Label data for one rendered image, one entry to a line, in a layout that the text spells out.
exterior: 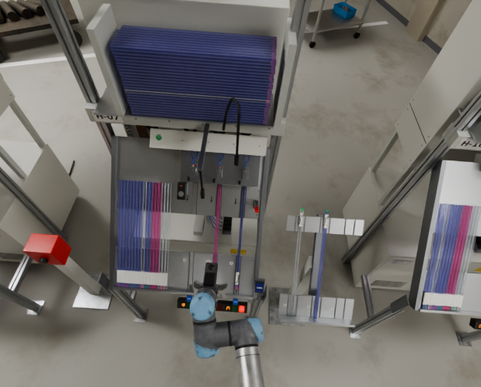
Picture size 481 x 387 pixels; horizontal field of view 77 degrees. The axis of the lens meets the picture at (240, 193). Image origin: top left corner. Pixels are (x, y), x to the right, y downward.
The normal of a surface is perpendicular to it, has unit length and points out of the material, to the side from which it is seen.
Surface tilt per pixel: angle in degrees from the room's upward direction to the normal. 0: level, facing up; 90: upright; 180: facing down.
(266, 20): 90
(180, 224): 0
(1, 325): 0
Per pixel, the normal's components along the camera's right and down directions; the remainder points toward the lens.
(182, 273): 0.00, 0.14
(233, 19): -0.06, 0.82
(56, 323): 0.04, -0.57
